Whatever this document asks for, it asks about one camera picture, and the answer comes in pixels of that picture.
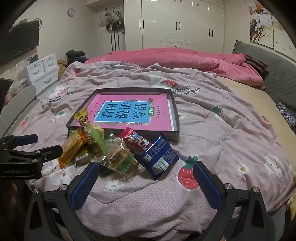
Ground white drawer unit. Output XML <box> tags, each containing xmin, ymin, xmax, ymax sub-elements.
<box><xmin>26</xmin><ymin>53</ymin><xmax>59</xmax><ymax>88</ymax></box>

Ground clear round cookie packet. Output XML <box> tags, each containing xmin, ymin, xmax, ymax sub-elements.
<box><xmin>97</xmin><ymin>137</ymin><xmax>139</xmax><ymax>179</ymax></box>

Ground small clear biscuit packet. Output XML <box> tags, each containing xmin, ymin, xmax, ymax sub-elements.
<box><xmin>75</xmin><ymin>151</ymin><xmax>92</xmax><ymax>166</ymax></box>

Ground dark striped pillow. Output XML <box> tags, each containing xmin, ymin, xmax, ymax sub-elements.
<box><xmin>242</xmin><ymin>54</ymin><xmax>269</xmax><ymax>75</ymax></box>

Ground grey bed footboard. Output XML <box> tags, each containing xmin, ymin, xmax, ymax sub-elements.
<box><xmin>0</xmin><ymin>85</ymin><xmax>41</xmax><ymax>137</ymax></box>

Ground green clear cake packet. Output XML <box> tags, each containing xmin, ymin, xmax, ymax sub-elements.
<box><xmin>89</xmin><ymin>123</ymin><xmax>108</xmax><ymax>158</ymax></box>

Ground pink duvet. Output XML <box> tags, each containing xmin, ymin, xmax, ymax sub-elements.
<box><xmin>83</xmin><ymin>47</ymin><xmax>266</xmax><ymax>90</ymax></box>

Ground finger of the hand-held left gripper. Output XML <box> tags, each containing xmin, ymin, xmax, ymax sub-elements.
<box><xmin>0</xmin><ymin>134</ymin><xmax>38</xmax><ymax>151</ymax></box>
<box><xmin>0</xmin><ymin>145</ymin><xmax>63</xmax><ymax>166</ymax></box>

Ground red cartoon snack packet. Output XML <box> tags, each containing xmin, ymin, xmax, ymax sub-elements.
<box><xmin>119</xmin><ymin>127</ymin><xmax>152</xmax><ymax>154</ymax></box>

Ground yellow cartoon snack packet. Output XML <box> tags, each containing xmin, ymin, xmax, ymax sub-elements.
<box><xmin>73</xmin><ymin>108</ymin><xmax>93</xmax><ymax>145</ymax></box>

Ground dark clothes pile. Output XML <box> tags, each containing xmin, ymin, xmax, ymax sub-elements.
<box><xmin>66</xmin><ymin>49</ymin><xmax>88</xmax><ymax>66</ymax></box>

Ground brown fuzzy cloth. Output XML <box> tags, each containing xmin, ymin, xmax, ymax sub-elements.
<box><xmin>57</xmin><ymin>60</ymin><xmax>68</xmax><ymax>77</ymax></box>

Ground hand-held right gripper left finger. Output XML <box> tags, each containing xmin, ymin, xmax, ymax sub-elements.
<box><xmin>24</xmin><ymin>162</ymin><xmax>100</xmax><ymax>241</ymax></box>

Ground person's left forearm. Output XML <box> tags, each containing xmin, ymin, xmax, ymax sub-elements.
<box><xmin>0</xmin><ymin>179</ymin><xmax>30</xmax><ymax>241</ymax></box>

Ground grey padded headboard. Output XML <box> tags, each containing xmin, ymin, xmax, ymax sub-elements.
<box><xmin>232</xmin><ymin>40</ymin><xmax>296</xmax><ymax>109</ymax></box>

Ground dark patterned cloth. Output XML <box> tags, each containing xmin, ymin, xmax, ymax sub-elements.
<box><xmin>276</xmin><ymin>102</ymin><xmax>296</xmax><ymax>135</ymax></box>

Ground pink book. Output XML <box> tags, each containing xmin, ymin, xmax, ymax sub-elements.
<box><xmin>87</xmin><ymin>93</ymin><xmax>175</xmax><ymax>131</ymax></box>

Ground grey cardboard box lid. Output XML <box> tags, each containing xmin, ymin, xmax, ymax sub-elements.
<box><xmin>66</xmin><ymin>88</ymin><xmax>181</xmax><ymax>142</ymax></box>

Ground white door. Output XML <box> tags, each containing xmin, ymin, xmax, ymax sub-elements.
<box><xmin>99</xmin><ymin>7</ymin><xmax>125</xmax><ymax>52</ymax></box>

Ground blue snack packet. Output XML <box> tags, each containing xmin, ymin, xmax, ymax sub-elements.
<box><xmin>134</xmin><ymin>132</ymin><xmax>179</xmax><ymax>181</ymax></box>

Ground floral wall mural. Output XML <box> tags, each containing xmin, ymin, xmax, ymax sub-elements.
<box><xmin>248</xmin><ymin>0</ymin><xmax>296</xmax><ymax>61</ymax></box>

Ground white wardrobe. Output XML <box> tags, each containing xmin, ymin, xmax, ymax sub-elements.
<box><xmin>124</xmin><ymin>0</ymin><xmax>226</xmax><ymax>54</ymax></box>

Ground beige bed sheet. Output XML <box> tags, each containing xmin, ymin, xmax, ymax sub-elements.
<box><xmin>216</xmin><ymin>76</ymin><xmax>289</xmax><ymax>144</ymax></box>

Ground hanging bags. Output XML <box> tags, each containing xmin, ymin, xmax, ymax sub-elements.
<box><xmin>103</xmin><ymin>10</ymin><xmax>124</xmax><ymax>51</ymax></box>

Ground strawberry print blanket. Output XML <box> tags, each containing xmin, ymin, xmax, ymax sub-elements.
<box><xmin>10</xmin><ymin>61</ymin><xmax>294</xmax><ymax>241</ymax></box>

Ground orange cracker packet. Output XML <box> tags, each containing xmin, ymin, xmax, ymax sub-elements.
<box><xmin>58</xmin><ymin>132</ymin><xmax>84</xmax><ymax>168</ymax></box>

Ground black television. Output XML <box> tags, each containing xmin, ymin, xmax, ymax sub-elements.
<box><xmin>0</xmin><ymin>20</ymin><xmax>40</xmax><ymax>66</ymax></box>

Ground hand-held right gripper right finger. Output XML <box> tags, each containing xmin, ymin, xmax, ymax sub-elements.
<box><xmin>193</xmin><ymin>161</ymin><xmax>277</xmax><ymax>241</ymax></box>

